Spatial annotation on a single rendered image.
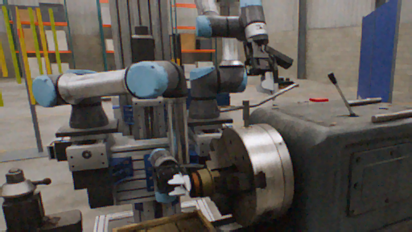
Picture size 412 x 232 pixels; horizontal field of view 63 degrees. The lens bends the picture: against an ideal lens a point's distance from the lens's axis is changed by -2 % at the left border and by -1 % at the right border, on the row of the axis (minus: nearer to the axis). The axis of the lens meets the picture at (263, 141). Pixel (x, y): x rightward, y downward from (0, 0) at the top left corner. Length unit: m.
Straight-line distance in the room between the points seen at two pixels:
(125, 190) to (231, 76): 0.70
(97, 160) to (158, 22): 0.69
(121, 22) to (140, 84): 0.58
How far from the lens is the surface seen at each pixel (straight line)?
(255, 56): 1.09
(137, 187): 1.58
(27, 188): 1.02
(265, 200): 0.94
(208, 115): 1.53
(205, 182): 0.98
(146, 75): 1.13
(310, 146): 0.94
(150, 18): 1.70
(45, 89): 1.39
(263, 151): 0.94
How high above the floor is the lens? 1.47
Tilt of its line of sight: 16 degrees down
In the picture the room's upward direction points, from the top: straight up
